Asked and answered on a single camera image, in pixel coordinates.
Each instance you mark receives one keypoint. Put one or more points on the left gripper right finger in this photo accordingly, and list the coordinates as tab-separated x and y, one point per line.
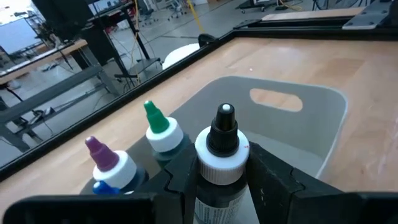
270	183

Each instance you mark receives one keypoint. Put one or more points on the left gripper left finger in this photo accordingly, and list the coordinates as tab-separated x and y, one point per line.
186	174

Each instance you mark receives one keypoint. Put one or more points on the black-capped food coloring bottle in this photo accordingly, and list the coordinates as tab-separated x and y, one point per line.
222	161

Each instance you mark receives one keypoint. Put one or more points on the purple-capped food coloring bottle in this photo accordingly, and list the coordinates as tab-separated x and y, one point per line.
112	168

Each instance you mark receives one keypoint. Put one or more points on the blue-capped food coloring bottle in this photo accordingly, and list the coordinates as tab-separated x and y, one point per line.
104	188

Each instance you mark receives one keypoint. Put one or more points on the white lidded trash can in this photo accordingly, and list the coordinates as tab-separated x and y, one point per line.
180	54

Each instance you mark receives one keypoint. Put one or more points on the black-legged workbench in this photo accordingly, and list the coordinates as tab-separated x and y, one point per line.
93	31

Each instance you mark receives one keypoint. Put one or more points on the wooden workbench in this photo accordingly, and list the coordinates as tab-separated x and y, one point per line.
40	59

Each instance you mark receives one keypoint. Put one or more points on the grey metal table frame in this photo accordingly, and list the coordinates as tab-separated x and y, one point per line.
46	99

